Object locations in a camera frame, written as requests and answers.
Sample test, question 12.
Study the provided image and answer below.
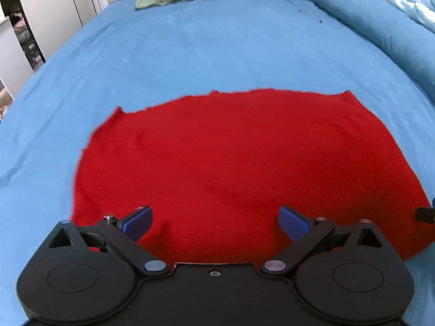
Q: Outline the blue bed sheet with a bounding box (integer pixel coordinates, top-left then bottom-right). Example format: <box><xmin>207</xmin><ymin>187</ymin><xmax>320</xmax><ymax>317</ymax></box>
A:
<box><xmin>1</xmin><ymin>0</ymin><xmax>434</xmax><ymax>325</ymax></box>

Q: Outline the blue folded duvet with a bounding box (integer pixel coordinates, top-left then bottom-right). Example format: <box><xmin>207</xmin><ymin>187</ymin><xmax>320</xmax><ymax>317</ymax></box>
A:
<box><xmin>311</xmin><ymin>0</ymin><xmax>434</xmax><ymax>98</ymax></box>

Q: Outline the red knit sweater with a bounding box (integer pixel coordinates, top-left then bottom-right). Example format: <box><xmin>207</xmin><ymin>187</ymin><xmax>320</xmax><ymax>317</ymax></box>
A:
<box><xmin>72</xmin><ymin>89</ymin><xmax>434</xmax><ymax>264</ymax></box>

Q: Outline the white wardrobe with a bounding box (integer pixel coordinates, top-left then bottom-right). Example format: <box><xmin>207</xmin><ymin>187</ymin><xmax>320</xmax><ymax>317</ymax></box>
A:
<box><xmin>1</xmin><ymin>0</ymin><xmax>107</xmax><ymax>99</ymax></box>

